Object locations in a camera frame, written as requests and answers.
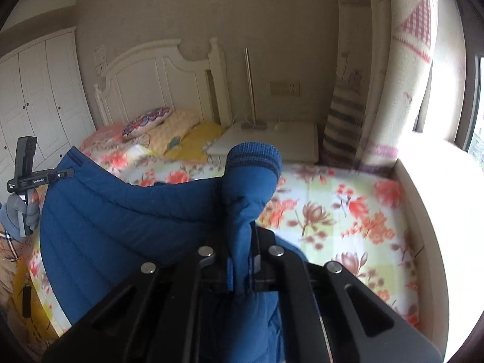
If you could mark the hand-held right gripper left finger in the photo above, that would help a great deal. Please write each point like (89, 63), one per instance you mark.
(217, 272)

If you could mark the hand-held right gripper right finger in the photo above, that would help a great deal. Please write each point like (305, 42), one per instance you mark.
(264, 268)

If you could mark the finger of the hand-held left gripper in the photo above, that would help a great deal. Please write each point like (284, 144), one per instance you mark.
(65, 174)

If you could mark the blue quilted jacket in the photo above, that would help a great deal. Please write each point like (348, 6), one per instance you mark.
(124, 227)

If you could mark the person's left hand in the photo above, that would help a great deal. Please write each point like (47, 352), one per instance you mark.
(33, 215)

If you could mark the white wardrobe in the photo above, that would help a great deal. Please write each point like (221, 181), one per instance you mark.
(37, 98)

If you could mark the plaid cloth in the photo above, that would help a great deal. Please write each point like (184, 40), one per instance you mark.
(9, 247)

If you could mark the floral blanket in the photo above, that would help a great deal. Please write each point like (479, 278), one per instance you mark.
(340, 215)

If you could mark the patterned round pillow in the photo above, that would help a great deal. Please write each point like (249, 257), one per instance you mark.
(145, 123)

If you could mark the cream pillow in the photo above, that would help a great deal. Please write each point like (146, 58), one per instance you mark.
(174, 126)

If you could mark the white nightstand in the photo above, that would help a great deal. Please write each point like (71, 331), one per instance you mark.
(272, 143)

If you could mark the white bed headboard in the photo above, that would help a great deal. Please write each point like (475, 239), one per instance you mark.
(151, 83)

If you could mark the small black object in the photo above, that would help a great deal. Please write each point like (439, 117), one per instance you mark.
(26, 302)

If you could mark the yellow pillow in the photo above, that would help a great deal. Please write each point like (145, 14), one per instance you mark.
(196, 140)

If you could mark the yellow flowered bed sheet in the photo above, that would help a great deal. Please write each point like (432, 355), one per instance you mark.
(20, 321)

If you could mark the white pole lamp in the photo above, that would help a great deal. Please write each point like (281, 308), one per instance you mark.
(249, 83)

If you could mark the printed curtain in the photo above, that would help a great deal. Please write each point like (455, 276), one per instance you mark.
(378, 64)

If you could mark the window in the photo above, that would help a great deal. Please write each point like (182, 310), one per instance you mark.
(472, 83)

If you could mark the wall switch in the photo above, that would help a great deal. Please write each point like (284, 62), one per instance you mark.
(99, 69)

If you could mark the paper wall notice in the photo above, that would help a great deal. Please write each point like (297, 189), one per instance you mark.
(100, 53)

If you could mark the wall socket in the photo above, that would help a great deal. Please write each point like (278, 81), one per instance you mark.
(284, 88)

